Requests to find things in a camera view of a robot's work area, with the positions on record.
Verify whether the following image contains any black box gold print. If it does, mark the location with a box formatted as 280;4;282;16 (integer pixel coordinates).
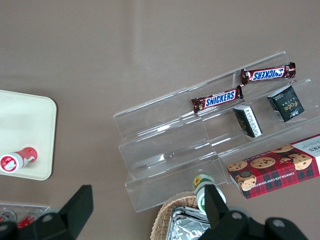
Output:
266;84;305;123

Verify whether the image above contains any light tan wicker basket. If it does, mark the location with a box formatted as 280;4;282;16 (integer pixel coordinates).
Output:
150;194;208;240

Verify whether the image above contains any cream plastic tray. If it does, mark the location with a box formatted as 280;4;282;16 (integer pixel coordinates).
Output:
0;89;58;181

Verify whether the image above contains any Snickers chocolate bar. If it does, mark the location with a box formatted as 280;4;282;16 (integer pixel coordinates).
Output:
191;85;244;114
240;61;298;86

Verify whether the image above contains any green white flower bottle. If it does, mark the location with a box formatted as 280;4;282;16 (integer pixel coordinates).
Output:
191;174;227;217

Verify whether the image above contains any red soda can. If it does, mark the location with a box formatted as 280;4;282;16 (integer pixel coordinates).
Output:
18;212;38;227
0;210;17;223

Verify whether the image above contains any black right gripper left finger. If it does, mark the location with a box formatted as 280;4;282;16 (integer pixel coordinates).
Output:
0;184;94;240

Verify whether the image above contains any red bottle white cap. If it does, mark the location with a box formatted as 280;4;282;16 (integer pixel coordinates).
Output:
0;146;38;174

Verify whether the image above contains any red plaid cookie box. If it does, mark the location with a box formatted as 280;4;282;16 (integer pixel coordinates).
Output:
227;134;320;200

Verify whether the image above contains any clear acrylic stepped display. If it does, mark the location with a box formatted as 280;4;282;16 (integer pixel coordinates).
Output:
112;51;320;214

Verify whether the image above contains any black box white label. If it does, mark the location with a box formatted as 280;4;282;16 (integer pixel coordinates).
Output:
232;104;263;138

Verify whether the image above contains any silver foil pack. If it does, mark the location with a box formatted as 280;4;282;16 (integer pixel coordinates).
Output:
167;206;213;240

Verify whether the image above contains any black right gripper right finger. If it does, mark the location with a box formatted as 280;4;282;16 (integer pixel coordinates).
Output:
202;184;308;240

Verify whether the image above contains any clear acrylic can rack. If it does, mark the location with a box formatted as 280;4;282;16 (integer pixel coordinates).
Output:
0;201;52;227

